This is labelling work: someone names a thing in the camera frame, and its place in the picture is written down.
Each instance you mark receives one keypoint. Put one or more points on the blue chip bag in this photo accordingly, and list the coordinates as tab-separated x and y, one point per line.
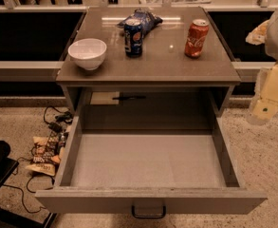
147	18

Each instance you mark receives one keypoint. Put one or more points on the red coca-cola can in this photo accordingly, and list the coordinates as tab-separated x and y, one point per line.
196	37

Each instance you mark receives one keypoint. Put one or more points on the black chair base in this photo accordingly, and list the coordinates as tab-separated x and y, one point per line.
7	166

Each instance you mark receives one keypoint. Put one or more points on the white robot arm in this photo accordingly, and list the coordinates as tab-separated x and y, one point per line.
264	104

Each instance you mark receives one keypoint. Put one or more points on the white bowl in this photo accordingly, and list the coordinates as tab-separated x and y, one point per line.
88	53

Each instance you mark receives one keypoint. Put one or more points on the blue pepsi can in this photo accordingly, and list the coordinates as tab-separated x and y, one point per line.
133	37

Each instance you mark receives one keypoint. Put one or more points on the grey top drawer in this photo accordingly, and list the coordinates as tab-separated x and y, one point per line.
169	150

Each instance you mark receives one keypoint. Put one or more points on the grey cabinet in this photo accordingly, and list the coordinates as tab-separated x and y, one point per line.
162	64

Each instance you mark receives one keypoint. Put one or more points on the snack bags pile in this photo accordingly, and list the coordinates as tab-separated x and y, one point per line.
47	153

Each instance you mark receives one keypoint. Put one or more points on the black pen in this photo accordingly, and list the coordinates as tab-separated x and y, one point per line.
124	98

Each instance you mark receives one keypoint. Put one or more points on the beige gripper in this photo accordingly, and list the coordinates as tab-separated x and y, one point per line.
258	35

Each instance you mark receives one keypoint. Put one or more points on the black drawer handle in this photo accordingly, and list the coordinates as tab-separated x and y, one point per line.
149	215

